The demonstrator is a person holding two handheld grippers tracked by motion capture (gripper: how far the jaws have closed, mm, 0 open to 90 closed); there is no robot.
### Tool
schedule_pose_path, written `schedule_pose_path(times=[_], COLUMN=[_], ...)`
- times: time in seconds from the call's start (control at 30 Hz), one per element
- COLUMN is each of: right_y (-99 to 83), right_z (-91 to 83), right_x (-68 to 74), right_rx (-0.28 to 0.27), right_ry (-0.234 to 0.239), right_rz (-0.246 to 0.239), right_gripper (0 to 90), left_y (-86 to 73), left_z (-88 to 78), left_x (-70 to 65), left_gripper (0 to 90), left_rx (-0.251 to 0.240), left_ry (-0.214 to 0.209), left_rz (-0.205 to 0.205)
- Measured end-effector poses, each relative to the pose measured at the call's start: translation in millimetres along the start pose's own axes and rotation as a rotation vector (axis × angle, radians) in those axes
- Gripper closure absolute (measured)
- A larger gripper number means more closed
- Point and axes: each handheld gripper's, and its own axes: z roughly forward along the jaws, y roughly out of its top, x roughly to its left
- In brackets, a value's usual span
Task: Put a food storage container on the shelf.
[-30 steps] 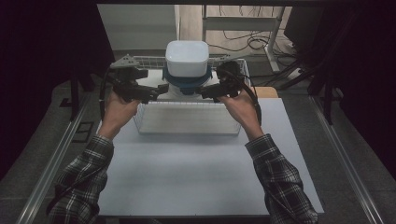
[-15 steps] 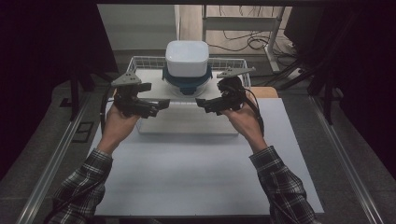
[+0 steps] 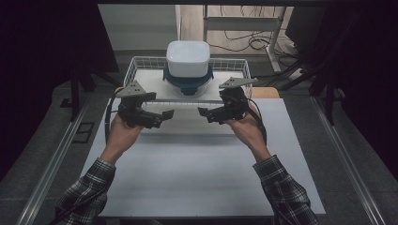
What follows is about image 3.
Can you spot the black metal stand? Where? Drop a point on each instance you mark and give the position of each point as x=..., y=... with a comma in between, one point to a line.
x=75, y=93

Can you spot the person's right hand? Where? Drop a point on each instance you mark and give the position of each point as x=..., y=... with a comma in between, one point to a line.
x=248, y=132

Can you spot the black curtain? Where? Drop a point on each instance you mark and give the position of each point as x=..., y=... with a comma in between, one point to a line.
x=40, y=62

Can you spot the white metal desk frame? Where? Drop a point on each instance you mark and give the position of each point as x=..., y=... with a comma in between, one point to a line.
x=241, y=23

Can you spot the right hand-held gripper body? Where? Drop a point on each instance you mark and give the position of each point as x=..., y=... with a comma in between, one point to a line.
x=233, y=103

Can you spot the metal floor rail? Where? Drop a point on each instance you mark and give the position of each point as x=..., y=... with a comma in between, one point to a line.
x=347, y=162
x=53, y=162

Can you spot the person's left hand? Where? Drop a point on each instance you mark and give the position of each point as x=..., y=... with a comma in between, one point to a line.
x=120, y=137

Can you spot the white square container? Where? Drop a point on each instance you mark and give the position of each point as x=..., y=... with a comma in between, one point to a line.
x=187, y=59

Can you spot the round clear container blue lid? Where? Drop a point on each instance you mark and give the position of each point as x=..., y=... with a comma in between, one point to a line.
x=187, y=85

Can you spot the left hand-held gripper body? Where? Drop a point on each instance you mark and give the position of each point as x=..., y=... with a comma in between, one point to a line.
x=134, y=109

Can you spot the wooden stool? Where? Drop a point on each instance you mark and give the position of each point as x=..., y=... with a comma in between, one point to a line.
x=265, y=92

